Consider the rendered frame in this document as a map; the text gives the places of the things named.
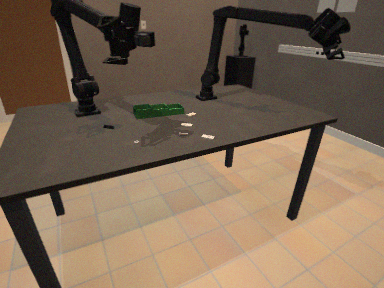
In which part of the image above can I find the green rack of bins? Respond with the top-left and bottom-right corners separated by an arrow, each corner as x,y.
133,104 -> 184,119

